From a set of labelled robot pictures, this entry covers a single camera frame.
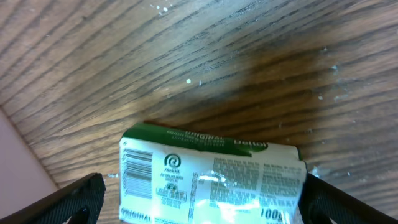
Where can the green white soap bar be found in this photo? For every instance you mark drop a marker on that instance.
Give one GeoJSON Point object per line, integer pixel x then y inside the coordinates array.
{"type": "Point", "coordinates": [174, 176]}

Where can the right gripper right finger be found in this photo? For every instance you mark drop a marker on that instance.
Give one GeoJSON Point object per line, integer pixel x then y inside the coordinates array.
{"type": "Point", "coordinates": [322, 203]}

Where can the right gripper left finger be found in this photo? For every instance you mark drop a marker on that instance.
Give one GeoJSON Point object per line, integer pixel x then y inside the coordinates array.
{"type": "Point", "coordinates": [79, 202]}

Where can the white cardboard box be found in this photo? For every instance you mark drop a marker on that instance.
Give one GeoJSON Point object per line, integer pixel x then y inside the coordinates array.
{"type": "Point", "coordinates": [23, 179]}

